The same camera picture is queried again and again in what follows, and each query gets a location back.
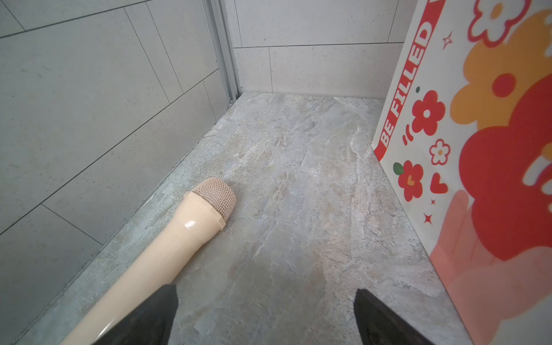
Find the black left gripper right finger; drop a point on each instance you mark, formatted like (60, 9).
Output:
(378, 324)

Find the floral paper bag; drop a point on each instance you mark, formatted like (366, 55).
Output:
(465, 141)

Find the beige toy microphone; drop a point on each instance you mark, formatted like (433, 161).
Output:
(202, 214)

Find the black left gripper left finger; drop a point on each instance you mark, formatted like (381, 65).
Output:
(150, 323)

